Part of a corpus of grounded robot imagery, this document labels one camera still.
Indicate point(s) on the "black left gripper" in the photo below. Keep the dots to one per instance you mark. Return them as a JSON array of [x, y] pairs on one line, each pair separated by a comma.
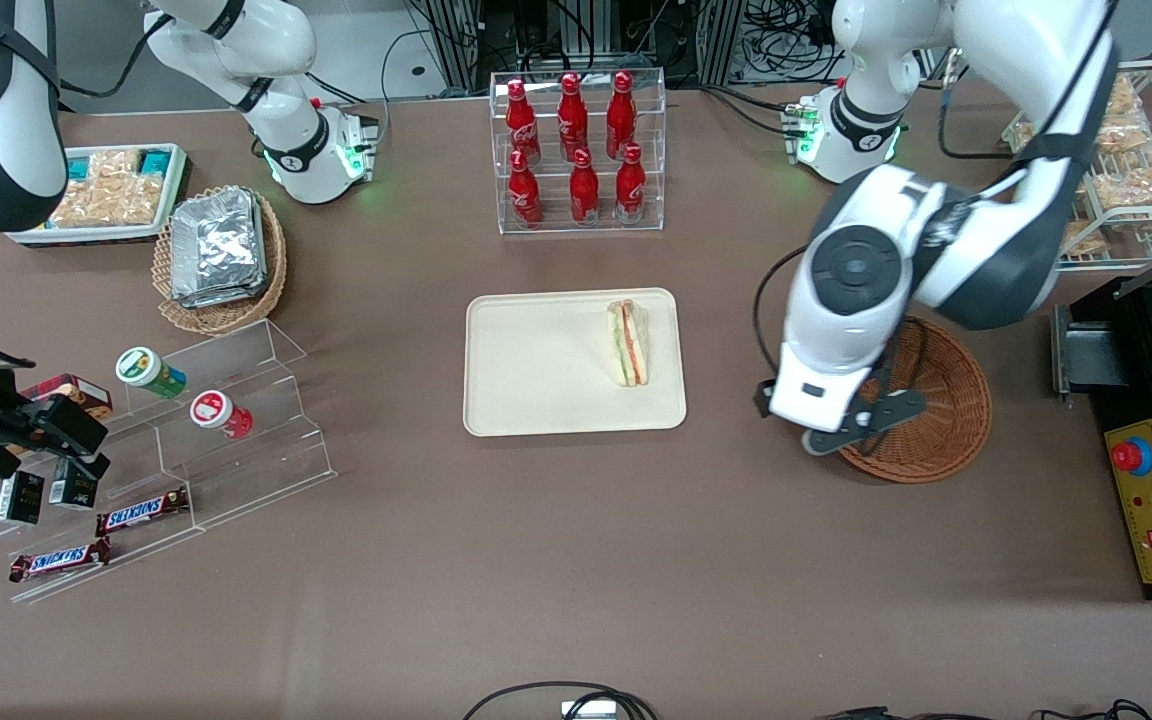
[[762, 403]]

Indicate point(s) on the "triangle sandwich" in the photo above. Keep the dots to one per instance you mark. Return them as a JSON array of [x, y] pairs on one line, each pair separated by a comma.
[[629, 345]]

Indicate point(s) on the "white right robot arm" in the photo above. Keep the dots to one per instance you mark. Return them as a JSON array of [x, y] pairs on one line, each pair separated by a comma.
[[296, 150]]

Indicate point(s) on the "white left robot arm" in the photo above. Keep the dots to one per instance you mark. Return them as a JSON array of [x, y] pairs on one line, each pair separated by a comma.
[[836, 330]]

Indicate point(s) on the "brown round wicker basket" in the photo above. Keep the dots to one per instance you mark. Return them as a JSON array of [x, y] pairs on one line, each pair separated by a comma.
[[946, 420]]

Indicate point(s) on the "cream plastic serving tray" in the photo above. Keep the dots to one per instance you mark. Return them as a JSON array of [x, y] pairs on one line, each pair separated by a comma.
[[546, 362]]

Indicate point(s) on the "tan oval wicker basket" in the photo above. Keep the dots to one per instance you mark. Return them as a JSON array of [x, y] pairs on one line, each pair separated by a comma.
[[216, 318]]

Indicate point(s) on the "white rectangular snack tray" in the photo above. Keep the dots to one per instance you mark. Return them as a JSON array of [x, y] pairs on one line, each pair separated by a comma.
[[36, 236]]

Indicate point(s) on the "small black box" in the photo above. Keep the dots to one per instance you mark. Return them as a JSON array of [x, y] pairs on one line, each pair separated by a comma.
[[20, 498], [72, 488]]

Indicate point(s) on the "brown red chocolate box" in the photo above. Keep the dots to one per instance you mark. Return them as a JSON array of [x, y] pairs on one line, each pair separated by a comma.
[[76, 392]]

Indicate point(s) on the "brown snickers bar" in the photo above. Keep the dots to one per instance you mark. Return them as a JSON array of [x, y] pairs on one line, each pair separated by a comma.
[[58, 560], [141, 512]]

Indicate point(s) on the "green snack can white lid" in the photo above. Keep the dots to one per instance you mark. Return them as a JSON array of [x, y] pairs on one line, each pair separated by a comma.
[[148, 372]]

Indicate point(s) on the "red snack can white lid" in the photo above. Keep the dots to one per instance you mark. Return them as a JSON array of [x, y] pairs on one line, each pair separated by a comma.
[[218, 414]]

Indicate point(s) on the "clear acrylic stepped stand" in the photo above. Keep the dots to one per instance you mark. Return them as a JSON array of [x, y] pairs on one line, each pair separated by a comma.
[[256, 440]]

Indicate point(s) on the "red cola bottle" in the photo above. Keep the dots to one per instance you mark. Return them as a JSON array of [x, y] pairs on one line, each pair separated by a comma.
[[584, 192], [630, 188], [572, 115], [621, 115], [525, 195], [522, 125]]

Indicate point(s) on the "silver foil packet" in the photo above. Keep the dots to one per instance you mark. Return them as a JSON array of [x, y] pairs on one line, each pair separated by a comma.
[[236, 298], [216, 240]]

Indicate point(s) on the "beige snack bag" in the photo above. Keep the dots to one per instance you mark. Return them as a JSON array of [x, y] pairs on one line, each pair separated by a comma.
[[114, 165], [106, 205]]

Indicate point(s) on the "clear acrylic bottle rack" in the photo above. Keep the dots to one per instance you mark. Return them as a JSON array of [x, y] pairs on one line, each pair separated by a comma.
[[548, 222]]

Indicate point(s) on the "teal snack packet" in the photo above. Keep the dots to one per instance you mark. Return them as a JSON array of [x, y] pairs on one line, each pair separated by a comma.
[[156, 162], [80, 168]]

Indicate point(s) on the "clear bag of fried snacks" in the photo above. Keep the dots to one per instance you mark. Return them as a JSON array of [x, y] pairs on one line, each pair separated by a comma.
[[1136, 190], [1024, 136], [1084, 238], [1128, 145], [1126, 100]]

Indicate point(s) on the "red emergency stop button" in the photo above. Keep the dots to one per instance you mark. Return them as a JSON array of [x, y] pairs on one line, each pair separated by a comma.
[[1129, 456]]

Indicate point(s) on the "black machine housing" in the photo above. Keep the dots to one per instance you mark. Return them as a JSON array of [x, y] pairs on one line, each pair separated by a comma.
[[1141, 400]]

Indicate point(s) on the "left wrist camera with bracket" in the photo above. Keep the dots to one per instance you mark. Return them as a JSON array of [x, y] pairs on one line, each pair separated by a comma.
[[876, 415]]

